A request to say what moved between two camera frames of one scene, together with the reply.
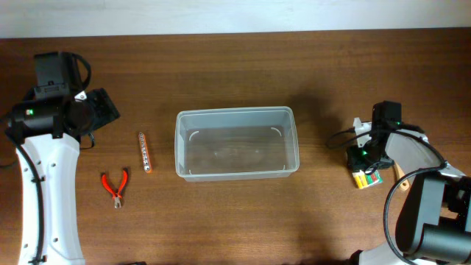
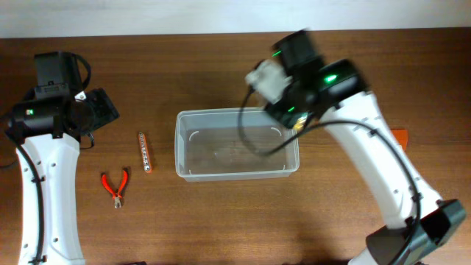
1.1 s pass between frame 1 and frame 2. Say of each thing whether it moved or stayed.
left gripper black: stayed
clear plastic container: stayed
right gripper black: moved
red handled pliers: stayed
